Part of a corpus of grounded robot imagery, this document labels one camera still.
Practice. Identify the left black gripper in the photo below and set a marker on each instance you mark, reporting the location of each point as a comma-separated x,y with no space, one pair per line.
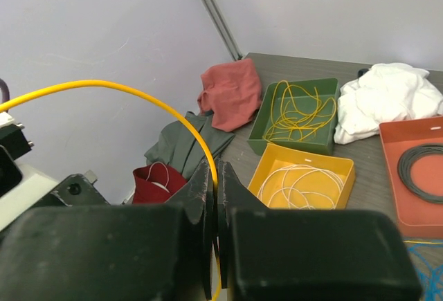
75,190

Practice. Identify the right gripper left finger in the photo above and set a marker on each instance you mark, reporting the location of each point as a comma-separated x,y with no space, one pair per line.
159,251

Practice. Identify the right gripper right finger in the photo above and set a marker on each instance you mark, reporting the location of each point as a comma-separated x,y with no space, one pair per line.
281,254

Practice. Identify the dark red cloth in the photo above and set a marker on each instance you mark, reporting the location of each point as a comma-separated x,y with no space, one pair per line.
156,183

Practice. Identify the yellow plastic tray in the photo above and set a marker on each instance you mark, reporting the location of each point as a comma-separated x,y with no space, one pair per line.
292,179

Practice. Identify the grey cloth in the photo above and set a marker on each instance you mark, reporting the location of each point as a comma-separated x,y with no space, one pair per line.
178,148

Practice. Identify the green plastic tray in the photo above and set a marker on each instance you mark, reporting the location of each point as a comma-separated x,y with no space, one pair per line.
298,115

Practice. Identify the orange plastic tray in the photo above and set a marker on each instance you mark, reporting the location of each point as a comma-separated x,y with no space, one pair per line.
415,216

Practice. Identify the pink cloth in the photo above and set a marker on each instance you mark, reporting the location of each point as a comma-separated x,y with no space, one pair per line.
232,92

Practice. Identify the white crumpled cloth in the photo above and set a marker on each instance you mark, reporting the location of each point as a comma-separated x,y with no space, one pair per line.
384,93

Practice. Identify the left aluminium frame post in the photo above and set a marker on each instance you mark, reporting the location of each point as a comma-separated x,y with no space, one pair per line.
222,28

